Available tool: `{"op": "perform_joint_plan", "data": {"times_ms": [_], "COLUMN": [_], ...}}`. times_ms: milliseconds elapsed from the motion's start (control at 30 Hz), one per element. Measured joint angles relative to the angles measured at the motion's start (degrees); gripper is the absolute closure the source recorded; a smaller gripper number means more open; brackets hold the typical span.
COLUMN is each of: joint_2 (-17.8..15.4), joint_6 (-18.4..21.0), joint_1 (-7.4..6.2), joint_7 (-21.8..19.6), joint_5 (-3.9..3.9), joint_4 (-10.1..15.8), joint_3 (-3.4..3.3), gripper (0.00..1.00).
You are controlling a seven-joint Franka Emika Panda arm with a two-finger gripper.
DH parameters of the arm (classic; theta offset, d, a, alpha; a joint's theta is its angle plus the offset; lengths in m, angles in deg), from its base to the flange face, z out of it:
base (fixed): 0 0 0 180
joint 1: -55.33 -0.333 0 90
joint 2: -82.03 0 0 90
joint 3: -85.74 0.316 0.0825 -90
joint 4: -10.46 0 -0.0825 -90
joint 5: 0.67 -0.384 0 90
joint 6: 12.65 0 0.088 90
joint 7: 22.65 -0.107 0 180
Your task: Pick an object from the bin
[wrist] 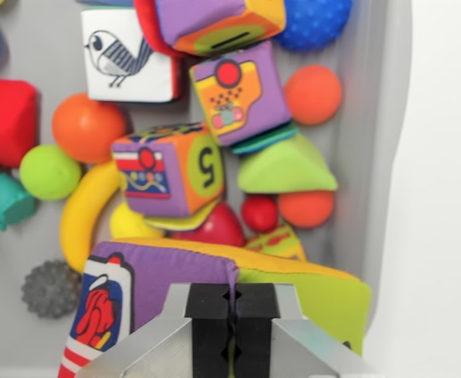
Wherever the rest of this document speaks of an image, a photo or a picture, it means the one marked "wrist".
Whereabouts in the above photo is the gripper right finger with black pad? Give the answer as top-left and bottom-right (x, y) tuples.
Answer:
(231, 283), (385, 378)

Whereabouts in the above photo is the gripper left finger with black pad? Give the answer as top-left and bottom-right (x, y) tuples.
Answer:
(76, 283), (234, 378)

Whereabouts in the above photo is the house print fabric cube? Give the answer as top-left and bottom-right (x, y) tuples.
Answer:
(57, 237), (374, 378)

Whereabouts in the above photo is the grey plastic bin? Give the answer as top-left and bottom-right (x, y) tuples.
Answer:
(0, 0), (413, 378)

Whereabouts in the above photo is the ABC fabric cube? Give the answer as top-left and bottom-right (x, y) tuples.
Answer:
(245, 224), (308, 263)

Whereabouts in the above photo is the dark red rounded toy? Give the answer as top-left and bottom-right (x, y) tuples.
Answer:
(170, 202), (248, 249)

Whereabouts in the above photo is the yellow-green cloth shape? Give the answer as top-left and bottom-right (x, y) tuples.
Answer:
(142, 198), (223, 232)

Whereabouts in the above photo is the small red ball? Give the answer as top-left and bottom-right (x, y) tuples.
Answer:
(241, 194), (279, 234)

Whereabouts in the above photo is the red-orange foam ball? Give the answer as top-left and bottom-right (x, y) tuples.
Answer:
(277, 189), (335, 230)

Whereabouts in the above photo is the grey bumpy rubber ball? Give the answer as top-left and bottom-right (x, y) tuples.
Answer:
(20, 259), (83, 320)

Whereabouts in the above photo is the yellow toy banana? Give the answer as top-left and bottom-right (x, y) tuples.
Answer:
(58, 161), (124, 273)

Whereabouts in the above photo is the small number five cube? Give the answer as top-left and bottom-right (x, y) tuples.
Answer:
(111, 121), (227, 218)

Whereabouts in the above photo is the green cloth triangle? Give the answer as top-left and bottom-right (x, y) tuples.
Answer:
(236, 133), (339, 195)

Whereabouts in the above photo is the teal cloth shape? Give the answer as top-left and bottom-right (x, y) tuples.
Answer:
(230, 123), (300, 156)

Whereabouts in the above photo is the green foam ball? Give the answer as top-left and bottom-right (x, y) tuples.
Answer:
(18, 144), (83, 202)

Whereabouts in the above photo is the teal rubber figure toy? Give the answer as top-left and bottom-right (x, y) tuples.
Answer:
(0, 157), (39, 232)

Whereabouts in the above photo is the orange foam ball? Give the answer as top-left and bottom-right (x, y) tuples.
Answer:
(51, 92), (127, 165)
(283, 64), (343, 127)

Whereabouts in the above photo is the purple mouse print cube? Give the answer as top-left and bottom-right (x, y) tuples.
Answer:
(188, 40), (293, 148)

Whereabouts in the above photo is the white bird print cube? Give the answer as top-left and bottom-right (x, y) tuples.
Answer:
(81, 7), (183, 105)

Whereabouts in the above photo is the red cloth block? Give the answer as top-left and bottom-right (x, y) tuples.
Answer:
(0, 78), (41, 169)

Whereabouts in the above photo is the red cloth shape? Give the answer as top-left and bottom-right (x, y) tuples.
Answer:
(133, 0), (185, 61)

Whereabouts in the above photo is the blue bumpy rubber ball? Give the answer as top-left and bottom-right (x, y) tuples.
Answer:
(273, 0), (354, 54)

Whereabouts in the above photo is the camera print fabric cube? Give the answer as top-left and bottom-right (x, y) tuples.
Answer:
(153, 0), (287, 58)

